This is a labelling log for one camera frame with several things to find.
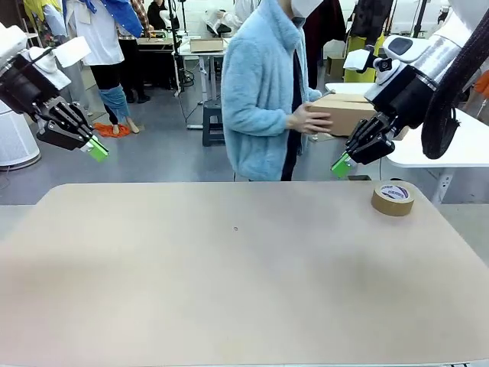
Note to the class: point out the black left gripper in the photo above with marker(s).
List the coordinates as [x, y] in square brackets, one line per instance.
[26, 84]

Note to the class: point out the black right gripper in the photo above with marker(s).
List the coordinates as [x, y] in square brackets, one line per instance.
[405, 99]

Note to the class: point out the brown cardboard box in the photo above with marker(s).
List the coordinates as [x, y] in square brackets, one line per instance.
[344, 111]

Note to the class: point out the person's right hand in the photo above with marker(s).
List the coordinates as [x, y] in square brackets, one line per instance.
[305, 120]

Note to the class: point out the orange cloth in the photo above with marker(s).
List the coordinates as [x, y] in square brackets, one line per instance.
[111, 130]

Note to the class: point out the white ribbed cylinder stand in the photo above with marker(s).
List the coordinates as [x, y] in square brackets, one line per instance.
[15, 141]

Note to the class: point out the brown packing tape roll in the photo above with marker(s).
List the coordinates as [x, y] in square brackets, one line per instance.
[393, 200]

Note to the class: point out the small cardboard carton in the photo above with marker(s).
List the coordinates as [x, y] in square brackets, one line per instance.
[335, 65]

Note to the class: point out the mannequin with white shirt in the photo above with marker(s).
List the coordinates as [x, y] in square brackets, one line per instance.
[97, 38]

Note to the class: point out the white side table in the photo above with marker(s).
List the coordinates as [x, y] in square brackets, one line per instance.
[466, 153]

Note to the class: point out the mannequin with floral shirt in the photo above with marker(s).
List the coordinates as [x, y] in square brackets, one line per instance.
[42, 15]

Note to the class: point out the person in blue fleece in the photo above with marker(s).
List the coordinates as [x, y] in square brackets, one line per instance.
[260, 95]

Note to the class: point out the black tripod stand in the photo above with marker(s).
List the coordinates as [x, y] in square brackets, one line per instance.
[420, 15]

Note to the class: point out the grey step stool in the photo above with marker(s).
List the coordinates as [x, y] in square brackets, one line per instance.
[212, 122]

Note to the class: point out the white standing desk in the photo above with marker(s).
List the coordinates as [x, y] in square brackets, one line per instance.
[202, 72]

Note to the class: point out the white face mask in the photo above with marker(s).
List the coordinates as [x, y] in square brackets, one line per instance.
[303, 7]

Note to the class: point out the flat cardboard tray box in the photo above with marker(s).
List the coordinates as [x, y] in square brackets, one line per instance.
[206, 45]

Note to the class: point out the person in white coat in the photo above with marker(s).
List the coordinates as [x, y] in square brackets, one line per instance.
[225, 19]

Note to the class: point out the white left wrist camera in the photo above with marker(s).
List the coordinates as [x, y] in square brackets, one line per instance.
[68, 51]

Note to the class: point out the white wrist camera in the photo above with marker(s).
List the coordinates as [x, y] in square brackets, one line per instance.
[68, 51]
[359, 59]

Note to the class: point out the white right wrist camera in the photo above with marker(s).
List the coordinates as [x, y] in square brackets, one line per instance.
[359, 59]

